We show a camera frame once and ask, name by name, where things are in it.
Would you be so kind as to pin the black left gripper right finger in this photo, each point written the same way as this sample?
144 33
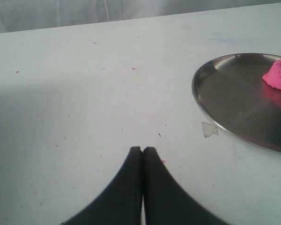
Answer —
165 202

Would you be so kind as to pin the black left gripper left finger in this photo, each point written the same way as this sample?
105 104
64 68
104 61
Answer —
120 203

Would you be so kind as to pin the pink putty lump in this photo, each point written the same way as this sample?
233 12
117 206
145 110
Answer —
273 76

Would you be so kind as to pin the clear tape piece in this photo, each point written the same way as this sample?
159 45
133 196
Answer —
209 129

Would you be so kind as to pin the round stainless steel plate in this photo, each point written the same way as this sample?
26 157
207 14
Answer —
230 90

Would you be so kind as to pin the white backdrop curtain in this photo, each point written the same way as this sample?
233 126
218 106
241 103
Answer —
18 15

